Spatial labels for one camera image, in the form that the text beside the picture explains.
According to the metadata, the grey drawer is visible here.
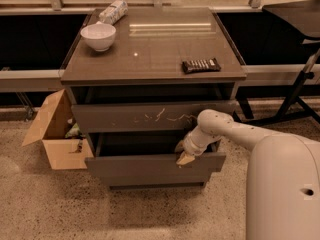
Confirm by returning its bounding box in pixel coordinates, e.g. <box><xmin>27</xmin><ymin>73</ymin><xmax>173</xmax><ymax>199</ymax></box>
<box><xmin>85</xmin><ymin>130</ymin><xmax>225</xmax><ymax>188</ymax></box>
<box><xmin>72</xmin><ymin>100</ymin><xmax>236</xmax><ymax>133</ymax></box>

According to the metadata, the white plastic snack bag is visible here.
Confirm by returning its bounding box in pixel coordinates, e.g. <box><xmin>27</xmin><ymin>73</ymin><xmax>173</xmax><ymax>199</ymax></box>
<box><xmin>99</xmin><ymin>0</ymin><xmax>128</xmax><ymax>25</ymax></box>

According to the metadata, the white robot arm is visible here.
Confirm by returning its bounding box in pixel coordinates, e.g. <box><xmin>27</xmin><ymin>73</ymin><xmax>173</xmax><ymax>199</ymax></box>
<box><xmin>175</xmin><ymin>109</ymin><xmax>320</xmax><ymax>240</ymax></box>

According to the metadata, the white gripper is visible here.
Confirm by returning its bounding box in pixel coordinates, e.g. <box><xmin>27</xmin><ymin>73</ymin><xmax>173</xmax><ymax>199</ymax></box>
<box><xmin>175</xmin><ymin>132</ymin><xmax>209</xmax><ymax>166</ymax></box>

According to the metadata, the dark chocolate bar wrapper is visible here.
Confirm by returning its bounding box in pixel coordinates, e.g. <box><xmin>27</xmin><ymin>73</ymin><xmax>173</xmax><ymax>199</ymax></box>
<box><xmin>182</xmin><ymin>58</ymin><xmax>221</xmax><ymax>74</ymax></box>

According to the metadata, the black rolling stand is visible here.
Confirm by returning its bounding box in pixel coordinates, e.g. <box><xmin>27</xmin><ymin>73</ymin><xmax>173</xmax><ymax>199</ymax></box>
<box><xmin>236</xmin><ymin>0</ymin><xmax>320</xmax><ymax>126</ymax></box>

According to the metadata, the white ceramic bowl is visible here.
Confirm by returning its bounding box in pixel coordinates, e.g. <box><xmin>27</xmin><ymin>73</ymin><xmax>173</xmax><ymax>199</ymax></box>
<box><xmin>80</xmin><ymin>23</ymin><xmax>116</xmax><ymax>52</ymax></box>

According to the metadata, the open cardboard box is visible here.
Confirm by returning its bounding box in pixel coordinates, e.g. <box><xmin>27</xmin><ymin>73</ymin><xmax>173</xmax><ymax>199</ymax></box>
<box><xmin>22</xmin><ymin>90</ymin><xmax>93</xmax><ymax>170</ymax></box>

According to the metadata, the grey top drawer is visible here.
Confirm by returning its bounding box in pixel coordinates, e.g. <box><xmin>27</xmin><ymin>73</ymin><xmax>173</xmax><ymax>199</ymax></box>
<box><xmin>72</xmin><ymin>100</ymin><xmax>236</xmax><ymax>133</ymax></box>

